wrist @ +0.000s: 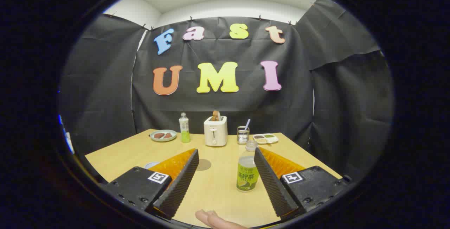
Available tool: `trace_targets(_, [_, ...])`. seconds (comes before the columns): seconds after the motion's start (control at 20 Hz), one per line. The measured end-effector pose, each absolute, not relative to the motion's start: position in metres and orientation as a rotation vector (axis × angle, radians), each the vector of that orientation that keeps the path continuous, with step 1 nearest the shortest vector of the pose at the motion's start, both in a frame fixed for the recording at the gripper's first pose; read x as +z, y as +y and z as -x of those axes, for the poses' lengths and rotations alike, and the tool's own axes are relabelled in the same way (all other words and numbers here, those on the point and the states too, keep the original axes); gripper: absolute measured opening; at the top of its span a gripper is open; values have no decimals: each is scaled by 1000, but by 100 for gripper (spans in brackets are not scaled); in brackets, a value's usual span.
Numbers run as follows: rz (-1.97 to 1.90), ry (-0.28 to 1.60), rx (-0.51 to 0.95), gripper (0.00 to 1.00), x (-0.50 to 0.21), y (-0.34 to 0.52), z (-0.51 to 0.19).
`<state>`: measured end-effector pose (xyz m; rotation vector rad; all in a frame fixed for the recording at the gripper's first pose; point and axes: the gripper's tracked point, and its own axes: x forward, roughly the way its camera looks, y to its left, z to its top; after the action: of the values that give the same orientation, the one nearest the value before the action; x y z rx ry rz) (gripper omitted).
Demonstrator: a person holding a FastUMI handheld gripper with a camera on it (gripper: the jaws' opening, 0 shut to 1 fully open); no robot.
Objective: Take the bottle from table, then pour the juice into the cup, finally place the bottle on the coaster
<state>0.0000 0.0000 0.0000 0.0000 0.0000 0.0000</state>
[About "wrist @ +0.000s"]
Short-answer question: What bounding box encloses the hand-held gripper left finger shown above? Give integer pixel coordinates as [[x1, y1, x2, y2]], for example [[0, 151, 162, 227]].
[[104, 148, 199, 220]]

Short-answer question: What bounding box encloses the pale green plate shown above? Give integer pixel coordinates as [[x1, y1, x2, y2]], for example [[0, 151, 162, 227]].
[[150, 130, 177, 142]]

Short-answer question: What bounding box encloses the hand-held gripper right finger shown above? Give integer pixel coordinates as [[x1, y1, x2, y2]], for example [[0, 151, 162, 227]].
[[254, 147, 352, 217]]

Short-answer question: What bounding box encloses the slim white green bottle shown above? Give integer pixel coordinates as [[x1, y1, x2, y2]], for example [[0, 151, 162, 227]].
[[179, 112, 191, 143]]

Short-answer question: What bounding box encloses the white toaster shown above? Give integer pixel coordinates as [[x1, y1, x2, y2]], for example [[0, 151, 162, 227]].
[[204, 116, 228, 147]]

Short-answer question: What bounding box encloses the black backdrop cloth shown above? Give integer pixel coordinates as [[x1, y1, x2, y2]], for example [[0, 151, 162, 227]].
[[58, 0, 394, 184]]

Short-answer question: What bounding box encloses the green label juice bottle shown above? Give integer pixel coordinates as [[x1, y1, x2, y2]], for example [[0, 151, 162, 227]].
[[236, 140, 259, 192]]

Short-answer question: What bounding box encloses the white divided tray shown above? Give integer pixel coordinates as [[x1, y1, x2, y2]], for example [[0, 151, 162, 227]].
[[253, 134, 279, 144]]

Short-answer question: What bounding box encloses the metal utensil holder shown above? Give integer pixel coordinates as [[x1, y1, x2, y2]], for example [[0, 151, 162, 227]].
[[237, 126, 250, 144]]

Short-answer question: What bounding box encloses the wooden table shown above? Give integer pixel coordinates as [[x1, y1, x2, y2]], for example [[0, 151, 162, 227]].
[[85, 129, 342, 228]]

